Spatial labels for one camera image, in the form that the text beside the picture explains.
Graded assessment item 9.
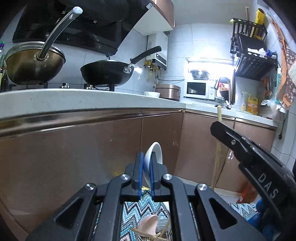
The white ceramic soup spoon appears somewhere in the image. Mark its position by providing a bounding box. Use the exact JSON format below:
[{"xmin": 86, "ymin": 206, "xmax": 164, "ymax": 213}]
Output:
[{"xmin": 143, "ymin": 141, "xmax": 163, "ymax": 186}]

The chrome kitchen faucet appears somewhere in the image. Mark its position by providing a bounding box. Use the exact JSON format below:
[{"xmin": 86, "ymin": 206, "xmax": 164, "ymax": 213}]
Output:
[{"xmin": 214, "ymin": 77, "xmax": 232, "ymax": 109}]

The zigzag patterned table mat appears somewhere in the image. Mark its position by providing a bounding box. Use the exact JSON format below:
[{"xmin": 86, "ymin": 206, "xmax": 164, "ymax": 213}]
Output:
[{"xmin": 120, "ymin": 186, "xmax": 257, "ymax": 240}]

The pink plastic spoon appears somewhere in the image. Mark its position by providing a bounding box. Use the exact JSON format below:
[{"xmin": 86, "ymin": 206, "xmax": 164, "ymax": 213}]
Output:
[{"xmin": 130, "ymin": 215, "xmax": 159, "ymax": 238}]

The yellow detergent bottle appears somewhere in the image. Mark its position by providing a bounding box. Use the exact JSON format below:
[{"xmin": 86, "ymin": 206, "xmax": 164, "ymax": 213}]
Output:
[{"xmin": 246, "ymin": 96, "xmax": 258, "ymax": 115}]

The orange patterned hanging cloth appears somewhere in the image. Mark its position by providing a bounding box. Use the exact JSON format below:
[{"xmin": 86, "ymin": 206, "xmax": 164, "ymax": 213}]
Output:
[{"xmin": 271, "ymin": 19, "xmax": 295, "ymax": 109}]

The white bowl on counter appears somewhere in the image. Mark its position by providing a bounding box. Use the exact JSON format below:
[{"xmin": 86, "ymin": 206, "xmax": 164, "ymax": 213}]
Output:
[{"xmin": 144, "ymin": 91, "xmax": 160, "ymax": 98}]

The brown rice cooker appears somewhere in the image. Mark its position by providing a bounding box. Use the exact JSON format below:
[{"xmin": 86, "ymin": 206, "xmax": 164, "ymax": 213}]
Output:
[{"xmin": 155, "ymin": 84, "xmax": 181, "ymax": 101}]

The black wok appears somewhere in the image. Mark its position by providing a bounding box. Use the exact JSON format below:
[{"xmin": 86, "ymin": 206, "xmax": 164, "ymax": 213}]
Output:
[{"xmin": 80, "ymin": 46, "xmax": 162, "ymax": 90}]

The white microwave oven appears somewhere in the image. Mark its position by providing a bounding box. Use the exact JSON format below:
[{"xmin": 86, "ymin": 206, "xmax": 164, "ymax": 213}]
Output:
[{"xmin": 184, "ymin": 79, "xmax": 215, "ymax": 100}]

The white gas water heater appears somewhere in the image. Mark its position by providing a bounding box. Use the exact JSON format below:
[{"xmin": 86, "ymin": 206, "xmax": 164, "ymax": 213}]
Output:
[{"xmin": 146, "ymin": 32, "xmax": 169, "ymax": 70}]

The brass coloured wok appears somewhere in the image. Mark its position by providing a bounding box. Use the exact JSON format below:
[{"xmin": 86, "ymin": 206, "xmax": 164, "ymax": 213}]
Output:
[{"xmin": 4, "ymin": 6, "xmax": 83, "ymax": 86}]

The black range hood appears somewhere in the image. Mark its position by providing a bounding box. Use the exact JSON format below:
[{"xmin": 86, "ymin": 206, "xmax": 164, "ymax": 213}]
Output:
[{"xmin": 13, "ymin": 0, "xmax": 152, "ymax": 55}]

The wire utensil basket with tray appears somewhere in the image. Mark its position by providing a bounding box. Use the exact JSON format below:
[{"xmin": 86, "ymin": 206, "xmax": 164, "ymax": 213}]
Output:
[{"xmin": 136, "ymin": 202, "xmax": 173, "ymax": 240}]

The black wall rack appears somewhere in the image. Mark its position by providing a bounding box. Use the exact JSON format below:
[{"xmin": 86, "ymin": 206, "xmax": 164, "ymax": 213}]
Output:
[{"xmin": 230, "ymin": 18, "xmax": 278, "ymax": 81}]

